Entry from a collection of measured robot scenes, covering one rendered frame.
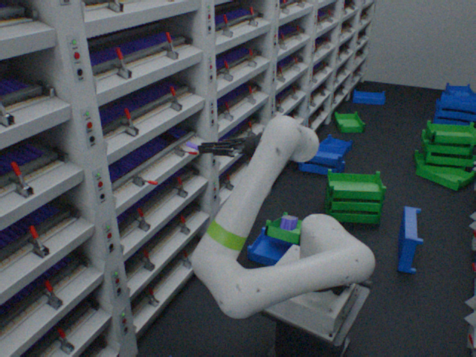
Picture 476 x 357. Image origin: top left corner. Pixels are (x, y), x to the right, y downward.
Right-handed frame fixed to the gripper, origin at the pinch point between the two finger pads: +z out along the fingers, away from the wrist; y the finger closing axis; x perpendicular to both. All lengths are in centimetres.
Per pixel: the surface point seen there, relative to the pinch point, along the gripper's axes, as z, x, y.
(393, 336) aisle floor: -50, 96, -25
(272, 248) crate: 16, 80, -55
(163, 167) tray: 22.6, 7.4, 0.4
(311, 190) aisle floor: 19, 80, -123
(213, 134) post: 21.7, 7.3, -35.7
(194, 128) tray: 26.4, 2.0, -29.3
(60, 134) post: 19.2, -20.8, 40.3
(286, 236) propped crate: 4, 69, -51
